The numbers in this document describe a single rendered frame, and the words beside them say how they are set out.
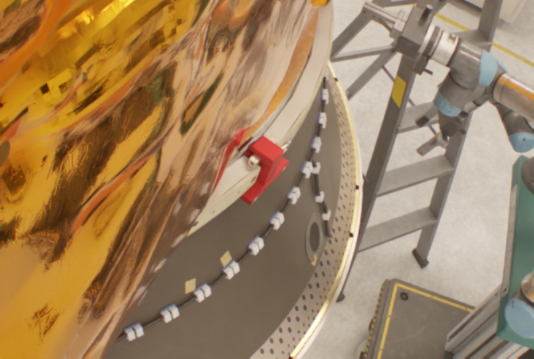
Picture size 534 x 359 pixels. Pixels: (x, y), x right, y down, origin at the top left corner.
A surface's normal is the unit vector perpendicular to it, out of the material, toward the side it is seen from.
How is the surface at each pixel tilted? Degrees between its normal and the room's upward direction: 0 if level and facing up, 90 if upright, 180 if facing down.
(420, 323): 0
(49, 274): 78
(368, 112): 0
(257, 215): 62
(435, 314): 0
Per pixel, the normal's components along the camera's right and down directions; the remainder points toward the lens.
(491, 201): 0.24, -0.60
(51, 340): 0.90, 0.32
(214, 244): 0.76, 0.28
